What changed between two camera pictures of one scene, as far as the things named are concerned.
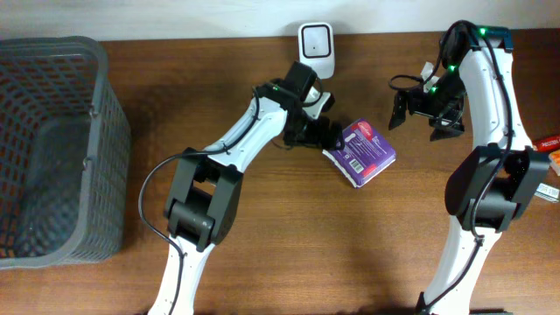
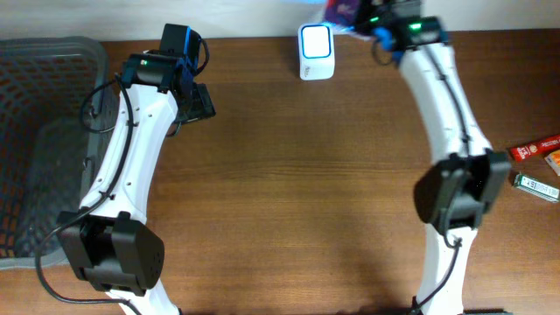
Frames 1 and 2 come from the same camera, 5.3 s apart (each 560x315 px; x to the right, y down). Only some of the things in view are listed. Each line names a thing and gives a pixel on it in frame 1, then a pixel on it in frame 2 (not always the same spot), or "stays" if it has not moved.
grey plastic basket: (65, 153) stays
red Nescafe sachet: (547, 144) stays
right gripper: (423, 109) to (365, 22)
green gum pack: (548, 192) stays
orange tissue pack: (554, 157) stays
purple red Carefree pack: (365, 153) to (341, 11)
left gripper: (324, 135) to (203, 102)
